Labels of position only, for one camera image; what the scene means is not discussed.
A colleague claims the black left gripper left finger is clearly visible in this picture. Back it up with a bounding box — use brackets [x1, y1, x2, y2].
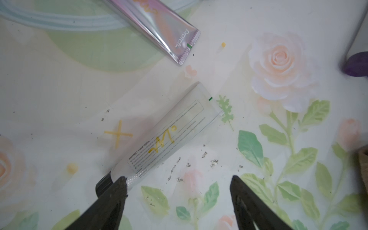
[66, 176, 127, 230]

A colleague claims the white tube purple cap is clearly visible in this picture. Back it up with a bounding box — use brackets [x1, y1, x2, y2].
[342, 13, 368, 77]

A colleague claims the brown striped towel cloth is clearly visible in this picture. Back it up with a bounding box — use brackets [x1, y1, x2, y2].
[357, 145, 368, 192]

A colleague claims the purple metallic tube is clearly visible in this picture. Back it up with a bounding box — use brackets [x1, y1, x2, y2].
[105, 0, 201, 66]

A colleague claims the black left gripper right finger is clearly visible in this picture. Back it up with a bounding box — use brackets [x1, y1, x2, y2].
[230, 175, 291, 230]

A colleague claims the white tube dark cap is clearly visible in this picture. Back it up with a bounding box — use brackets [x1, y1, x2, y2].
[95, 83, 220, 196]

